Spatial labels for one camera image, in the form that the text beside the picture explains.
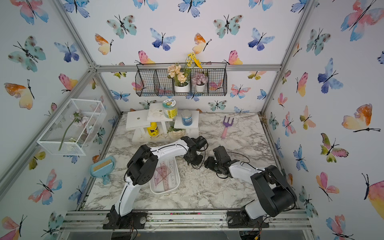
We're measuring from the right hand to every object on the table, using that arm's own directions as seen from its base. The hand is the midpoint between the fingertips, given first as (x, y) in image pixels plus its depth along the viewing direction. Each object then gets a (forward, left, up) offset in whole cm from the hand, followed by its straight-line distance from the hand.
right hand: (207, 162), depth 91 cm
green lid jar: (+17, +22, +27) cm, 39 cm away
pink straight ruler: (-9, +24, -2) cm, 26 cm away
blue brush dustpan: (-6, +63, -2) cm, 63 cm away
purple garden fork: (+34, -15, -4) cm, 37 cm away
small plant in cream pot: (+17, +21, +5) cm, 28 cm away
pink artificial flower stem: (+6, +65, +28) cm, 71 cm away
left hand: (+1, +5, -3) cm, 6 cm away
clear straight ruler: (-6, +21, -3) cm, 22 cm away
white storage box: (-17, +26, -2) cm, 31 cm away
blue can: (+19, +13, +19) cm, 30 cm away
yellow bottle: (+19, +37, +5) cm, 41 cm away
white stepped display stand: (+20, +44, +12) cm, 50 cm away
